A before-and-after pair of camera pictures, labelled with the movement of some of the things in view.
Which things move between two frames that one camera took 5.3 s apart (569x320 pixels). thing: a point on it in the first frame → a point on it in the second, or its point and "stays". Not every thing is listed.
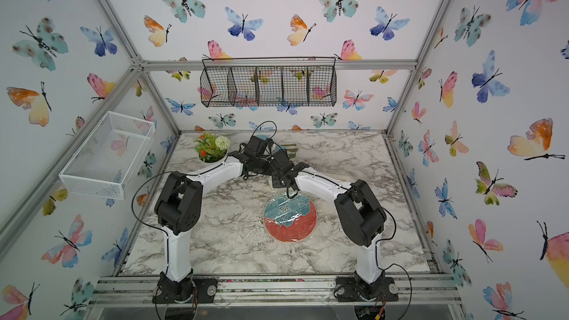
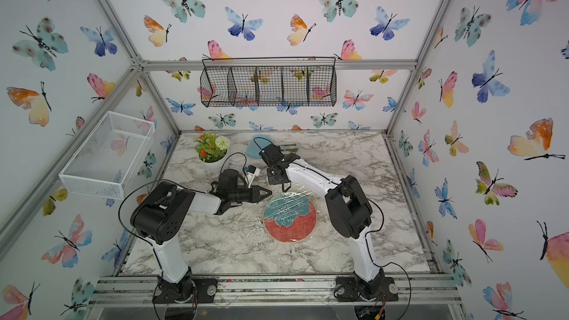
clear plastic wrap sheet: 290,219 stays
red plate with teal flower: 290,219 stays
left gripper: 269,171 → 255,196
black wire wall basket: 269,82 stays
